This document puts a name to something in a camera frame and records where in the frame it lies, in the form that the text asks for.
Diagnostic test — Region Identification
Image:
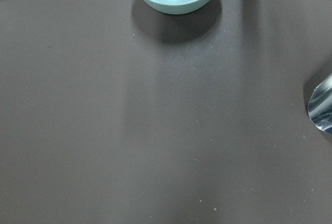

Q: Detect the steel scoop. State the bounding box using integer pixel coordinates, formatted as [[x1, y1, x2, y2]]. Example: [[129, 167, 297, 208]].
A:
[[308, 74, 331, 135]]

